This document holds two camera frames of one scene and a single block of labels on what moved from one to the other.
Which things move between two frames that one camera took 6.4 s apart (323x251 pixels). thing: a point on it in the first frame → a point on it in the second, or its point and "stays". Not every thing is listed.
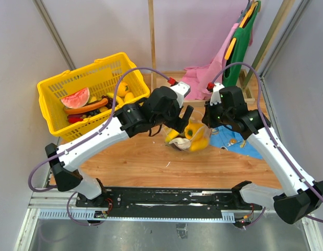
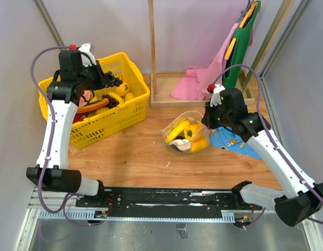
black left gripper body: (172, 120) → (92, 77)
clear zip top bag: (196, 137) stays
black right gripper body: (217, 116) stays
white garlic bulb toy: (183, 143) stays
